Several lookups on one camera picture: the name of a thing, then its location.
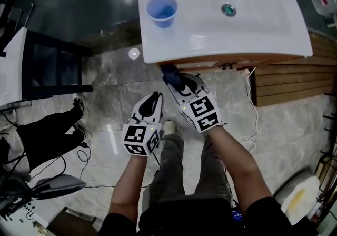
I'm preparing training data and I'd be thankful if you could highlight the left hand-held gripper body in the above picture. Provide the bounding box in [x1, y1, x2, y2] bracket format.
[120, 117, 162, 157]

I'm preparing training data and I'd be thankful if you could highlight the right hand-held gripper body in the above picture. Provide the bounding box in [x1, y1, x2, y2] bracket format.
[180, 91, 227, 134]

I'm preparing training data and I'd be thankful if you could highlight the dark blue cloth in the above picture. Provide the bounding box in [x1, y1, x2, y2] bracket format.
[161, 65, 185, 91]

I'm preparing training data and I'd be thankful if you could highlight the wooden cabinet door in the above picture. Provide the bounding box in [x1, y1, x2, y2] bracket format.
[233, 58, 267, 68]
[172, 62, 224, 71]

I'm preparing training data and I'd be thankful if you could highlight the person's right forearm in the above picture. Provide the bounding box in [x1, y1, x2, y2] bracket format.
[206, 125, 273, 214]

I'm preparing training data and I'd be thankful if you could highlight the person's left forearm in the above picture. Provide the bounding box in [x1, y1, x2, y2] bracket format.
[109, 150, 148, 217]

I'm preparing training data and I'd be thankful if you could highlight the wooden sink cabinet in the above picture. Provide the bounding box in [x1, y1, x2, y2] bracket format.
[155, 54, 308, 72]

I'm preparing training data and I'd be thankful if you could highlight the person's left shoe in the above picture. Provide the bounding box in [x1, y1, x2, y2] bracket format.
[163, 120, 178, 136]

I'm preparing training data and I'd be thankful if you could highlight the white sink basin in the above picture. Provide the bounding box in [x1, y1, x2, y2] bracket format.
[137, 0, 314, 64]

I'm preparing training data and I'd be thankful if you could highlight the metal sink drain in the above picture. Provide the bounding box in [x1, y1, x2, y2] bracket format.
[221, 4, 237, 17]

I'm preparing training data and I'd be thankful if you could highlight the blue plastic cup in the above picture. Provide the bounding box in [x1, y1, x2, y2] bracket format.
[145, 0, 179, 29]

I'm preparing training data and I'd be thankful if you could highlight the wooden plank platform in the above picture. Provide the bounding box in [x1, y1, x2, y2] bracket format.
[250, 33, 337, 108]

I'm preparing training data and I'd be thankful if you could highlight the grey wheeled machine base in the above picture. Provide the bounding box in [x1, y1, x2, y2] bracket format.
[0, 174, 87, 215]

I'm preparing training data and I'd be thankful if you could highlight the person's black shirt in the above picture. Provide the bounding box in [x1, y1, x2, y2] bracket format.
[98, 196, 293, 236]

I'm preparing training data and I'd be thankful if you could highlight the phone with blue screen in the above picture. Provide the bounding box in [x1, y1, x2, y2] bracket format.
[230, 210, 243, 223]

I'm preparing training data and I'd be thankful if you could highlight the white board panel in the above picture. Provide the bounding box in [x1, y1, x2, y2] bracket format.
[0, 198, 66, 230]

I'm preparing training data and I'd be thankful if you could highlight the white cushioned stool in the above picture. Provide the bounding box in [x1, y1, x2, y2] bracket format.
[273, 174, 321, 227]

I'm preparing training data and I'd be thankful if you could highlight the metal and wood rack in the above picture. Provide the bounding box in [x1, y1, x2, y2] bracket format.
[315, 92, 337, 230]

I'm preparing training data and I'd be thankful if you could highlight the black power cable with brick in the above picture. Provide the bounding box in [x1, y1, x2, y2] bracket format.
[76, 140, 118, 189]

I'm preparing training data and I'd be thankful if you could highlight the white table with black frame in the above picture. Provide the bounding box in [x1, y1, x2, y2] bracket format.
[0, 26, 93, 107]

